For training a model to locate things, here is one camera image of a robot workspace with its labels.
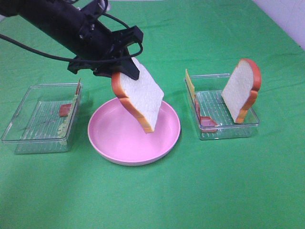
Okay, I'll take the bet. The right clear plastic container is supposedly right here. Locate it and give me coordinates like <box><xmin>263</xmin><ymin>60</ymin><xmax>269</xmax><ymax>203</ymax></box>
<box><xmin>184</xmin><ymin>73</ymin><xmax>259</xmax><ymax>140</ymax></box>

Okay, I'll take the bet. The left clear plastic container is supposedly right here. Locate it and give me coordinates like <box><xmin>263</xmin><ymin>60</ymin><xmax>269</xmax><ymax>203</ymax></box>
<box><xmin>1</xmin><ymin>83</ymin><xmax>82</xmax><ymax>154</ymax></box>

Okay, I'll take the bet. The green tablecloth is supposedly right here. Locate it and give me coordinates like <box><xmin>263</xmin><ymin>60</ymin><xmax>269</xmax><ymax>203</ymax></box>
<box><xmin>0</xmin><ymin>0</ymin><xmax>305</xmax><ymax>229</ymax></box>

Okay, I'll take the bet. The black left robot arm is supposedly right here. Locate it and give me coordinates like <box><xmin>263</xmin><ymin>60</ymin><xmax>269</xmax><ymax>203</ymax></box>
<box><xmin>0</xmin><ymin>0</ymin><xmax>143</xmax><ymax>80</ymax></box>

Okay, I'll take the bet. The green lettuce leaf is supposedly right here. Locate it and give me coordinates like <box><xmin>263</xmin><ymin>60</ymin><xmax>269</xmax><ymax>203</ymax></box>
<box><xmin>56</xmin><ymin>94</ymin><xmax>80</xmax><ymax>135</ymax></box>

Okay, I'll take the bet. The toast bread slice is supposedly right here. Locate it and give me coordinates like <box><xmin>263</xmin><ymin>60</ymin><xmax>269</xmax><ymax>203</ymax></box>
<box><xmin>221</xmin><ymin>58</ymin><xmax>262</xmax><ymax>124</ymax></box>
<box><xmin>111</xmin><ymin>57</ymin><xmax>164</xmax><ymax>133</ymax></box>

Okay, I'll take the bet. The bacon strip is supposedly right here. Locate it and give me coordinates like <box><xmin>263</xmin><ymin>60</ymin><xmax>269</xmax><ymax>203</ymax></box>
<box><xmin>59</xmin><ymin>78</ymin><xmax>81</xmax><ymax>117</ymax></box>
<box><xmin>194</xmin><ymin>97</ymin><xmax>218</xmax><ymax>127</ymax></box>

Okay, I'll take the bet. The pink plate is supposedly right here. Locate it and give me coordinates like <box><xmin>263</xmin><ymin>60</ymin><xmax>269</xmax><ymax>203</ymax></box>
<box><xmin>88</xmin><ymin>98</ymin><xmax>181</xmax><ymax>166</ymax></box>

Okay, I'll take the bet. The clear plastic container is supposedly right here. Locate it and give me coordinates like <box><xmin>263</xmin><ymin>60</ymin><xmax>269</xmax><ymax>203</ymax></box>
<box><xmin>184</xmin><ymin>73</ymin><xmax>259</xmax><ymax>140</ymax></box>
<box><xmin>1</xmin><ymin>83</ymin><xmax>82</xmax><ymax>154</ymax></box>

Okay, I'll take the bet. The yellow cheese slice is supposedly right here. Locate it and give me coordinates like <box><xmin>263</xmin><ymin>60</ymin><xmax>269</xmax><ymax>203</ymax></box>
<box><xmin>185</xmin><ymin>69</ymin><xmax>195</xmax><ymax>100</ymax></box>

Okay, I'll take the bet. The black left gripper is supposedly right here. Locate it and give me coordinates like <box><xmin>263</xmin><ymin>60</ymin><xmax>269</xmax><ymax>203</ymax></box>
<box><xmin>68</xmin><ymin>22</ymin><xmax>143</xmax><ymax>80</ymax></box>

